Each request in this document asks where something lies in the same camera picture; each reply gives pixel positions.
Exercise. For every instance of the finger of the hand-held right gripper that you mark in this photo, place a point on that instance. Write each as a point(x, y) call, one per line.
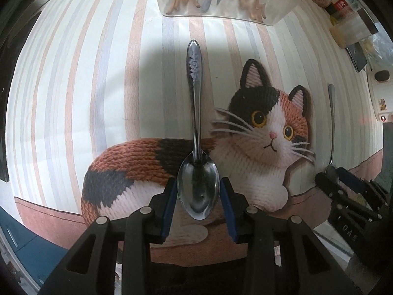
point(353, 179)
point(333, 187)

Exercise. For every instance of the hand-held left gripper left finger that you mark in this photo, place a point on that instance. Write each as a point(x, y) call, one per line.
point(167, 213)

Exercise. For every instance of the clear plastic container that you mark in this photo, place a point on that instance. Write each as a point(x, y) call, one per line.
point(215, 13)

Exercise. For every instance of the person's dark pants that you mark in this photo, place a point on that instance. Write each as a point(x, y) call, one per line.
point(196, 279)

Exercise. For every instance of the dark bottle with red cap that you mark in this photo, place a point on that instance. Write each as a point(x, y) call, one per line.
point(344, 4)

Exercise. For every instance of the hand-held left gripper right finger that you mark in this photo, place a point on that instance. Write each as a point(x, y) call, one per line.
point(229, 213)

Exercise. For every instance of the spice jar with brown cap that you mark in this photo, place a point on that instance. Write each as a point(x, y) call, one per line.
point(347, 33)

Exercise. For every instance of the striped cat print mat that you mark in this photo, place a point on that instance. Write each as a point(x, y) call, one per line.
point(92, 98)

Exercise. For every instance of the blue kitchen cabinet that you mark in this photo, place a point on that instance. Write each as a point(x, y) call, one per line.
point(27, 245)

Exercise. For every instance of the white and pink electric kettle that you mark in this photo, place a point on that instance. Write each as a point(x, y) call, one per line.
point(382, 98)

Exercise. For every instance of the black smartphone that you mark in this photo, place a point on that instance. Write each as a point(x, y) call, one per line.
point(357, 57)

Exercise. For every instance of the crumpled clear plastic bag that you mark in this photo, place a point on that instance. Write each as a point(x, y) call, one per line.
point(380, 49)

